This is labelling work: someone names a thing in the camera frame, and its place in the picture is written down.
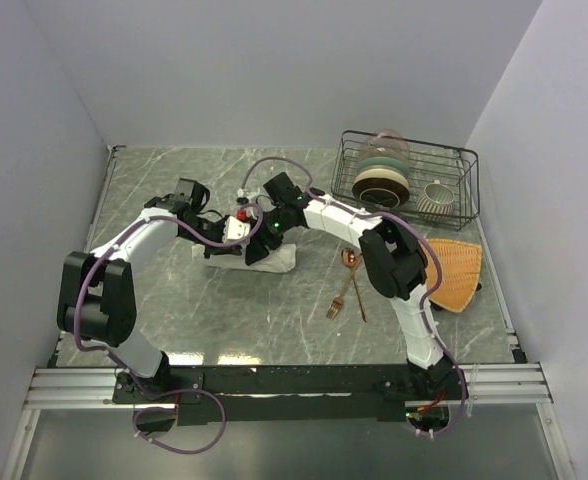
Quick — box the rose gold fork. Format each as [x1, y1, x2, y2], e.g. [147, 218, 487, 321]
[326, 249, 362, 320]

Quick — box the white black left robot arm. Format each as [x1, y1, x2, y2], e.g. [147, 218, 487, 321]
[57, 178, 241, 402]

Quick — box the rose gold spoon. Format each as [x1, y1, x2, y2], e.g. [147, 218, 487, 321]
[341, 247, 368, 323]

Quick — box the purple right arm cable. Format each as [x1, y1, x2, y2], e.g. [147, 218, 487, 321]
[241, 157, 470, 439]

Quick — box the dark brown glossy bowl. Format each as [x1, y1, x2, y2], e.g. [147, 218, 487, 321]
[352, 177, 410, 209]

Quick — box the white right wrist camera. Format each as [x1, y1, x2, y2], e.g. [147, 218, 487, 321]
[236, 187, 261, 205]

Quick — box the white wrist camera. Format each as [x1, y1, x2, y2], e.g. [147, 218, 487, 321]
[236, 187, 261, 205]
[222, 209, 252, 245]

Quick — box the teal green plate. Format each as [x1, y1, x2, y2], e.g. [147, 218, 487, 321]
[356, 156, 410, 176]

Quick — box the white cloth napkin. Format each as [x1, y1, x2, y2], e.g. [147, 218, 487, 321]
[191, 244, 297, 274]

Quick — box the woven bamboo tray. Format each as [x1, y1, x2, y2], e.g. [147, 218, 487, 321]
[428, 238, 483, 313]

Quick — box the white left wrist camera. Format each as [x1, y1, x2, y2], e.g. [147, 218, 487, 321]
[222, 209, 252, 245]

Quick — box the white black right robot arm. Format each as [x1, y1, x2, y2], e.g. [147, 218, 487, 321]
[245, 173, 468, 399]

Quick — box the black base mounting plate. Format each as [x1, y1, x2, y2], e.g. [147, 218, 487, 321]
[112, 364, 468, 426]

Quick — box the cream white plate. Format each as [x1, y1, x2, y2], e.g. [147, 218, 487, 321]
[354, 166, 409, 189]

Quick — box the grey ribbed cup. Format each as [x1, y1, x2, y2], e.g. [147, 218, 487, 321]
[416, 180, 456, 222]

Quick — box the aluminium frame rail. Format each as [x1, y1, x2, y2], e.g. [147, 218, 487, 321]
[23, 364, 552, 410]

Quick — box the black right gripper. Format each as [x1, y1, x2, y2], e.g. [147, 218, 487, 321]
[246, 206, 293, 266]

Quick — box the dark wire dish rack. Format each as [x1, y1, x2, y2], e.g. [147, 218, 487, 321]
[331, 130, 480, 230]

